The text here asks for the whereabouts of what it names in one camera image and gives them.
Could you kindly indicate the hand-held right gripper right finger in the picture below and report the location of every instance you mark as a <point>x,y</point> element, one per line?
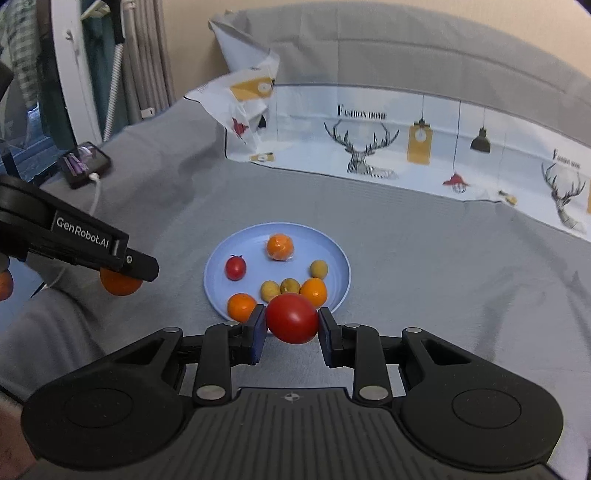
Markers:
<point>328,339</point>

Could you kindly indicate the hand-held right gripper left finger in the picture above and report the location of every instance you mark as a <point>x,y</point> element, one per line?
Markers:
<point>257,337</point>

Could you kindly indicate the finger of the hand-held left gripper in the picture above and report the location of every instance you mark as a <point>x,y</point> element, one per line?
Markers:
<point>143,267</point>

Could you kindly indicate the red cherry tomato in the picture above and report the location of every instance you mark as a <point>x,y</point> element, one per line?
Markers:
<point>292,319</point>
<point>235,268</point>

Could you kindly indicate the small yellow-green plum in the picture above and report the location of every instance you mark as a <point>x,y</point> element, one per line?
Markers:
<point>319,269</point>
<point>290,285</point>
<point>270,290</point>

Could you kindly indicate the blue plate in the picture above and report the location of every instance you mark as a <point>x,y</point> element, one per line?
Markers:
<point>258,258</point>

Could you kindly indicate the plastic-wrapped small orange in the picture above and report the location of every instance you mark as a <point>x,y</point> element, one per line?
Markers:
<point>280,247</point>

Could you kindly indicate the person's left hand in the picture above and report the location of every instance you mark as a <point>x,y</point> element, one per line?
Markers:
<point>5,286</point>

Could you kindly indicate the black smartphone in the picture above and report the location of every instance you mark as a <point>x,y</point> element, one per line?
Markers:
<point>85,164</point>

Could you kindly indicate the grey bed sheet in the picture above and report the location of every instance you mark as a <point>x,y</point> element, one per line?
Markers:
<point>415,258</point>

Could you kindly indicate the white curtain clip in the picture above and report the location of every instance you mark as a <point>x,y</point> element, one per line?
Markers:
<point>147,113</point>

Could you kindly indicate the teal curtain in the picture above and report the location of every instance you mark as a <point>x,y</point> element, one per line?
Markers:
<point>99,69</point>

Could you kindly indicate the green checked cloth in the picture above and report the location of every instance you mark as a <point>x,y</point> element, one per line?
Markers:
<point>23,55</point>

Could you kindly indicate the grey curtain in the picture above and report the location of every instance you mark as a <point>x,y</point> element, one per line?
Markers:
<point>147,60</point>

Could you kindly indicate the white deer-printed cloth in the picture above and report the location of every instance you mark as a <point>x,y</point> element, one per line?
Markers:
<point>314,134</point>

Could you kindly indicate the white plastic hanger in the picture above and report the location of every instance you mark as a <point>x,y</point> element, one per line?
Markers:
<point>94,9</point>

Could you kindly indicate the white frame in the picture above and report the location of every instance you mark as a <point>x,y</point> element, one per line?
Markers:
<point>76,78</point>

